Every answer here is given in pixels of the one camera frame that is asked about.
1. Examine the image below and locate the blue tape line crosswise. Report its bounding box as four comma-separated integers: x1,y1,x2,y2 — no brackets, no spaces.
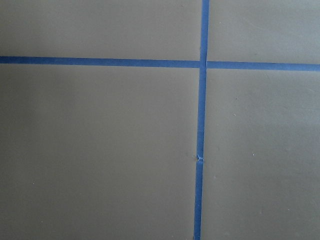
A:
0,56,320,72

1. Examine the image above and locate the blue tape line lengthwise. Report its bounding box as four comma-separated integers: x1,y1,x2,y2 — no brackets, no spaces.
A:
193,0,210,240

